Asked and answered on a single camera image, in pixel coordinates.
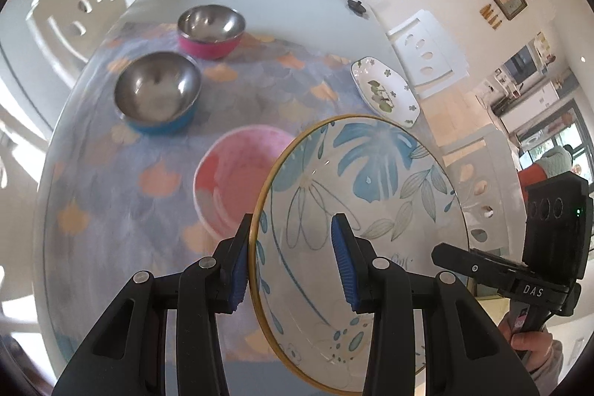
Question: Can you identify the scallop print tablecloth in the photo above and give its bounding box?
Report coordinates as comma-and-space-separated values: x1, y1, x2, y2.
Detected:
44, 22, 446, 378

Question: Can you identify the white octagonal floral plate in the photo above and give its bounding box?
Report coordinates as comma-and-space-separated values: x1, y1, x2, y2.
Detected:
350, 56, 421, 128

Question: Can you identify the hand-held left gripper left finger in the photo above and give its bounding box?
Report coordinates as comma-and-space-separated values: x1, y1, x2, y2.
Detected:
53, 213, 254, 396

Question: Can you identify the pink plate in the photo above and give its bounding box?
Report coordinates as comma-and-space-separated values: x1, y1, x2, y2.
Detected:
193, 124, 308, 245

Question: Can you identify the pink steel bowl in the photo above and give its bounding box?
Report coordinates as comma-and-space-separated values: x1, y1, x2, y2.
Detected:
177, 5, 247, 60

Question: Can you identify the blue leaf print plate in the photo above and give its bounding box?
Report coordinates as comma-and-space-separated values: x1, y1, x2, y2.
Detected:
248, 114, 470, 394

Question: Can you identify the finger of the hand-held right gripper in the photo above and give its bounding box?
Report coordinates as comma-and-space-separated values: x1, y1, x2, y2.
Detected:
431, 243, 499, 292

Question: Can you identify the blue steel bowl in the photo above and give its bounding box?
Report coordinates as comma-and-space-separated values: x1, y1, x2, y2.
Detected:
114, 52, 203, 136

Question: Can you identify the person's right forearm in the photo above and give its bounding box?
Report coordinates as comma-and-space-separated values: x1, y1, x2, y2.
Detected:
526, 343, 565, 396

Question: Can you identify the white cutout chair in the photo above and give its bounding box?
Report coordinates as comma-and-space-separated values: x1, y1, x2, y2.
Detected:
27, 0, 141, 63
441, 131, 526, 254
387, 10, 470, 101
0, 101, 49, 202

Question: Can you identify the person's right hand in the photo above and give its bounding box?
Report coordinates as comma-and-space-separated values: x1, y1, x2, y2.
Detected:
499, 313, 564, 383

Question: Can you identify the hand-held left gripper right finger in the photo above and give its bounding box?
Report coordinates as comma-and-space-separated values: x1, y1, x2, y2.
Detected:
330, 213, 541, 396

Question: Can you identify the wooden wall ornament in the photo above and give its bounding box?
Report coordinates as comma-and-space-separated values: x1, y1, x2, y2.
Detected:
479, 4, 504, 30

